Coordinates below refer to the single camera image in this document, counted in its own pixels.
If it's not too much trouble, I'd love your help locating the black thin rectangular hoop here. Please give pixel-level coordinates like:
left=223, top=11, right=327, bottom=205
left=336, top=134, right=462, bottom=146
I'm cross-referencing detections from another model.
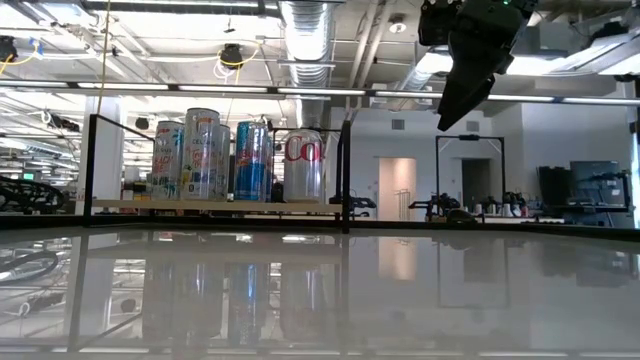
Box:
left=435, top=133, right=506, bottom=224

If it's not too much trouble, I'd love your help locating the silver ventilation duct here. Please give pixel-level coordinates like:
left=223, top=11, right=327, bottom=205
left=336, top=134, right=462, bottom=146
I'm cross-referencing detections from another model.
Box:
left=277, top=0, right=346, bottom=132

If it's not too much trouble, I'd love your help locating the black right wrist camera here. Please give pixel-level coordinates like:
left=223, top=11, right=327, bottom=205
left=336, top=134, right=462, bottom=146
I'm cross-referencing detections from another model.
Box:
left=418, top=0, right=454, bottom=47

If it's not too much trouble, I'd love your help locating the dark ceiling pipe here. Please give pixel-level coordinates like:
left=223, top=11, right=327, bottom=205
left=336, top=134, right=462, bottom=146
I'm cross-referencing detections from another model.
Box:
left=79, top=0, right=281, bottom=16

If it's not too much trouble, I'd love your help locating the white building column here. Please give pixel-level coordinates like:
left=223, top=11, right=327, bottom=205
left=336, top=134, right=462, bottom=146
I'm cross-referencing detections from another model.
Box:
left=74, top=94, right=126, bottom=216

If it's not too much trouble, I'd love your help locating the silver Diet Coke can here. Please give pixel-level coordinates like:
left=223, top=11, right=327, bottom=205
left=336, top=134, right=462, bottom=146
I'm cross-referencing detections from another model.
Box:
left=282, top=128, right=325, bottom=204

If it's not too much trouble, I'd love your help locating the white Celsius peach can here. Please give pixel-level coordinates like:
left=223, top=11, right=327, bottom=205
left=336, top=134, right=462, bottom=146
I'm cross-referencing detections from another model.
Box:
left=151, top=119, right=185, bottom=201

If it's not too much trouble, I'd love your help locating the dark workstation desk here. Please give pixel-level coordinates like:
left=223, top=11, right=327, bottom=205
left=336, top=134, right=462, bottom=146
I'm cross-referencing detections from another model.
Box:
left=535, top=159, right=634, bottom=229

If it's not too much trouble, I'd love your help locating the background robot station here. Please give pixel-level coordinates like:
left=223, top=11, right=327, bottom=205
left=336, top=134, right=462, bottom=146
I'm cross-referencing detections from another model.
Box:
left=407, top=192, right=531, bottom=225

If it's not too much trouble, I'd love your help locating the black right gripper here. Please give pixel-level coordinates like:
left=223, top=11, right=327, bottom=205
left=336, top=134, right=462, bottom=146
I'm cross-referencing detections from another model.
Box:
left=436, top=0, right=539, bottom=133

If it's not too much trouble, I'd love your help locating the long ceiling light bar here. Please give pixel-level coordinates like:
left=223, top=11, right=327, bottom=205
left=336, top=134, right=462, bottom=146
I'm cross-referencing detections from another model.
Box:
left=0, top=79, right=640, bottom=107

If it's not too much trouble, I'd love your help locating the black ceiling device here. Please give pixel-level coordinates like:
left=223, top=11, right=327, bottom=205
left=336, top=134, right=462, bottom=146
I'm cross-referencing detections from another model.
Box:
left=0, top=35, right=19, bottom=64
left=219, top=43, right=245, bottom=70

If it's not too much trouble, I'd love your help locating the white angled ceiling light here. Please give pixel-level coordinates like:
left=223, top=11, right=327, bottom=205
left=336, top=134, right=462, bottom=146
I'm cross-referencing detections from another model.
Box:
left=549, top=27, right=640, bottom=77

